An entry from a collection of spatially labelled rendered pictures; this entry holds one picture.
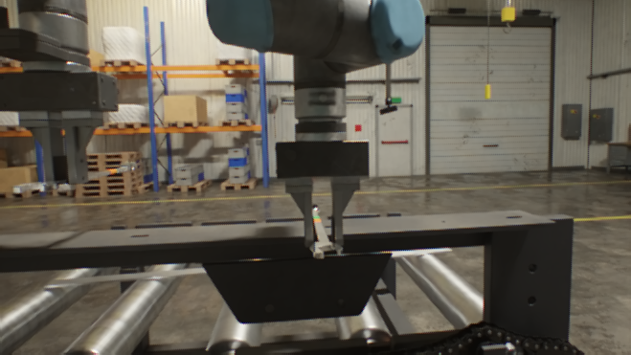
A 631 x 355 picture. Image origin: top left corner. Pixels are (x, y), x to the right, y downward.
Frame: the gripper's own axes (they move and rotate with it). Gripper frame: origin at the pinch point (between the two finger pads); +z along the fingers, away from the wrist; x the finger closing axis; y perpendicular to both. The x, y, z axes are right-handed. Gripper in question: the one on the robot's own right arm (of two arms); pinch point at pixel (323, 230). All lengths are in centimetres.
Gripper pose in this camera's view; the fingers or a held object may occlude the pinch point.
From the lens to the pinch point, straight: 48.4
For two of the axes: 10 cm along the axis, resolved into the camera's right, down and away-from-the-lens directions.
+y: 0.9, 0.7, -9.9
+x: 10.0, -0.3, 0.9
